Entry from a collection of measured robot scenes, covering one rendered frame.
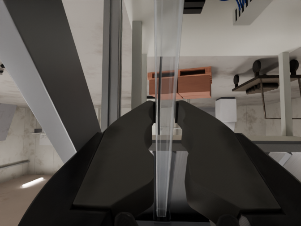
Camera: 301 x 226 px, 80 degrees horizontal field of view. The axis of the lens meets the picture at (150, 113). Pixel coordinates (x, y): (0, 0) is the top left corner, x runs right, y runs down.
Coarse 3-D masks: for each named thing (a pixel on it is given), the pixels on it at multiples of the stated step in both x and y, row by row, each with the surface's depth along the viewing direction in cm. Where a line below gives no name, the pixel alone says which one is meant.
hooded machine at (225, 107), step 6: (216, 102) 654; (222, 102) 608; (228, 102) 607; (234, 102) 605; (216, 108) 654; (222, 108) 607; (228, 108) 605; (234, 108) 604; (216, 114) 653; (222, 114) 605; (228, 114) 604; (234, 114) 603; (222, 120) 604; (228, 120) 603; (234, 120) 601; (228, 126) 608; (234, 126) 607
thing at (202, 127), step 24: (192, 120) 10; (216, 120) 10; (192, 144) 9; (216, 144) 8; (240, 144) 8; (192, 168) 7; (216, 168) 7; (240, 168) 7; (192, 192) 7; (216, 192) 6; (240, 192) 6; (264, 192) 6; (216, 216) 7
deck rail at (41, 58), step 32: (0, 0) 9; (32, 0) 11; (0, 32) 10; (32, 32) 11; (64, 32) 14; (32, 64) 11; (64, 64) 14; (32, 96) 12; (64, 96) 14; (64, 128) 14; (96, 128) 22; (64, 160) 17
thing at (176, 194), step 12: (180, 144) 18; (264, 144) 18; (276, 144) 18; (288, 144) 18; (300, 144) 18; (180, 156) 18; (276, 156) 18; (288, 156) 18; (300, 156) 18; (180, 168) 20; (288, 168) 19; (300, 168) 19; (180, 180) 22; (300, 180) 21; (168, 192) 24; (180, 192) 24; (168, 204) 26; (180, 204) 26; (144, 216) 30; (180, 216) 29; (192, 216) 29; (204, 216) 29
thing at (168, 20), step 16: (160, 0) 8; (176, 0) 8; (160, 16) 9; (176, 16) 9; (160, 32) 9; (176, 32) 9; (160, 48) 10; (176, 48) 10; (160, 64) 10; (176, 64) 10; (160, 80) 11; (176, 80) 11; (160, 96) 12; (160, 112) 13; (160, 128) 14; (160, 144) 15; (160, 160) 17; (160, 176) 19; (160, 192) 21; (160, 208) 25
